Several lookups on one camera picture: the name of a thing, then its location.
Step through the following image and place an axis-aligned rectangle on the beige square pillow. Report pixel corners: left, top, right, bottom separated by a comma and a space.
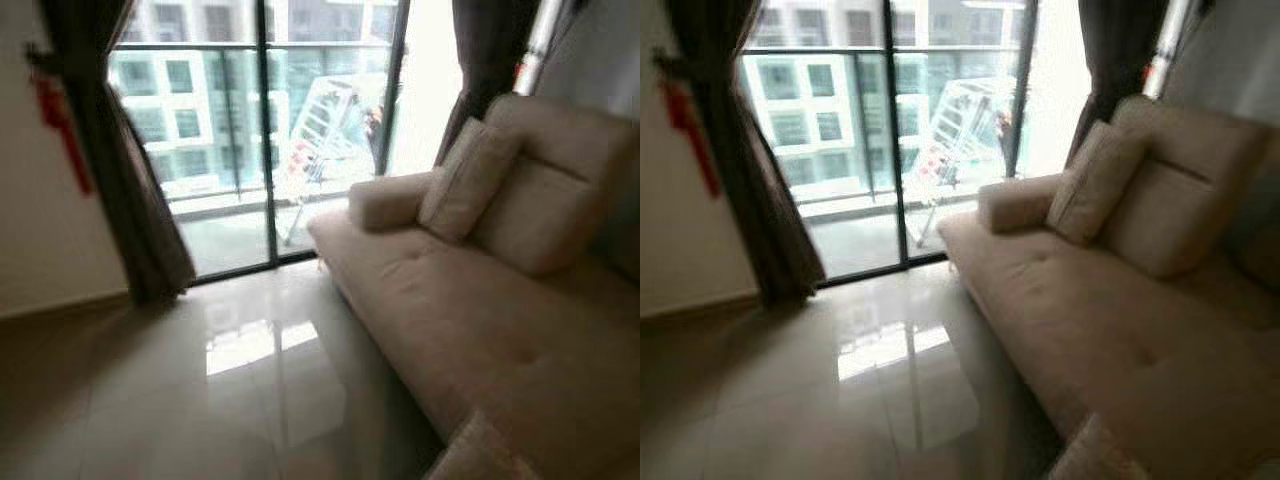
418, 118, 523, 244
1046, 120, 1147, 246

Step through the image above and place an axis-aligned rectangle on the beige fabric sofa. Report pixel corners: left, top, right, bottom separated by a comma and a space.
306, 92, 641, 480
937, 94, 1280, 480

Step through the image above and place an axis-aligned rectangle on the red hanging tassel ornament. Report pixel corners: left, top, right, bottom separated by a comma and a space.
26, 44, 93, 197
652, 48, 721, 199

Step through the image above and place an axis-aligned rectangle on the dark brown curtain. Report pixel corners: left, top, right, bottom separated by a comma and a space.
434, 0, 542, 167
38, 0, 197, 305
664, 0, 827, 305
1064, 0, 1171, 167

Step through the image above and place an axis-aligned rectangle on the black framed glass sliding door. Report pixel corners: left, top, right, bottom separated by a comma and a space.
108, 0, 411, 285
740, 0, 1041, 289

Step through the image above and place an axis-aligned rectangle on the white folding drying rack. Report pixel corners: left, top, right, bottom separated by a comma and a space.
272, 74, 385, 247
902, 76, 1017, 249

